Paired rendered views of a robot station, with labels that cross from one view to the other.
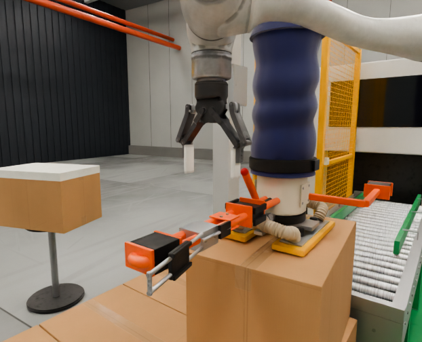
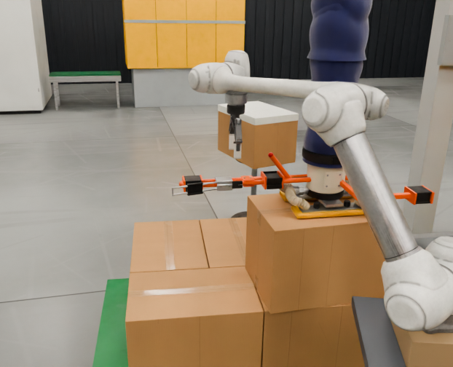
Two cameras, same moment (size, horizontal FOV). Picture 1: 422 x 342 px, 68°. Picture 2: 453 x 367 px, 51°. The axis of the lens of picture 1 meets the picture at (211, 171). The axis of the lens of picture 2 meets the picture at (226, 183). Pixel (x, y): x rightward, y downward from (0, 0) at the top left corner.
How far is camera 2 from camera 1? 1.57 m
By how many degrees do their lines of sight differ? 44
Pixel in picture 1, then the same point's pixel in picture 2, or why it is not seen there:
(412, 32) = not seen: hidden behind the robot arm
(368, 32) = (293, 92)
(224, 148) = (427, 116)
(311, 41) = (334, 68)
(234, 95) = (444, 54)
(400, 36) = not seen: hidden behind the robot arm
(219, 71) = (231, 102)
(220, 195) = (415, 168)
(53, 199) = (250, 139)
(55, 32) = not seen: outside the picture
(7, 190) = (226, 124)
